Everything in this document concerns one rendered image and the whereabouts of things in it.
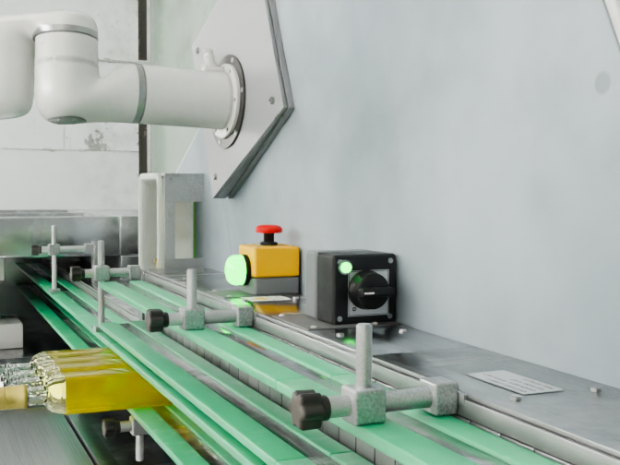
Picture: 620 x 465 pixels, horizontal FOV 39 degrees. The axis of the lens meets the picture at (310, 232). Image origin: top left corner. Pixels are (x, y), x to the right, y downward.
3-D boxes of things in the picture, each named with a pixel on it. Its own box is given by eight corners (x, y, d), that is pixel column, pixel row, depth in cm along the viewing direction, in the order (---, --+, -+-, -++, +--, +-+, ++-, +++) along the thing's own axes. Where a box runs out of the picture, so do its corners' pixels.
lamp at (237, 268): (241, 283, 131) (221, 284, 130) (241, 253, 131) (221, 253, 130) (251, 286, 127) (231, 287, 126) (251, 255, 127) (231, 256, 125)
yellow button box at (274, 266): (284, 289, 135) (238, 291, 132) (284, 239, 135) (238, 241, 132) (302, 293, 129) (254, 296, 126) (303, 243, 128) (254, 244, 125)
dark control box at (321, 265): (367, 313, 110) (304, 316, 107) (367, 248, 110) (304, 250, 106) (399, 322, 102) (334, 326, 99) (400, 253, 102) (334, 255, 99)
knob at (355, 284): (383, 308, 102) (397, 312, 99) (347, 310, 100) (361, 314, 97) (383, 268, 101) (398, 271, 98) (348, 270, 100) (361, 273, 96)
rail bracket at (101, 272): (137, 327, 168) (69, 331, 163) (137, 239, 167) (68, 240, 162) (140, 330, 165) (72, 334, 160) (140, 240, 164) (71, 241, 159)
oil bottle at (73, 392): (178, 396, 143) (41, 409, 135) (178, 362, 143) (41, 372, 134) (187, 404, 138) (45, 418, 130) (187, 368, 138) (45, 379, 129)
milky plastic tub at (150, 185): (178, 279, 190) (137, 280, 186) (178, 173, 189) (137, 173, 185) (201, 287, 174) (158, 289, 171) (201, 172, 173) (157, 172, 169)
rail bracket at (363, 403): (439, 405, 71) (284, 423, 66) (440, 314, 71) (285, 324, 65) (467, 417, 68) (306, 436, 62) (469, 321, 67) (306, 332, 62)
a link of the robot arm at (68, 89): (129, 134, 146) (29, 127, 139) (129, 55, 147) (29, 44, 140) (146, 123, 138) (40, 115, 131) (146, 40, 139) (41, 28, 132)
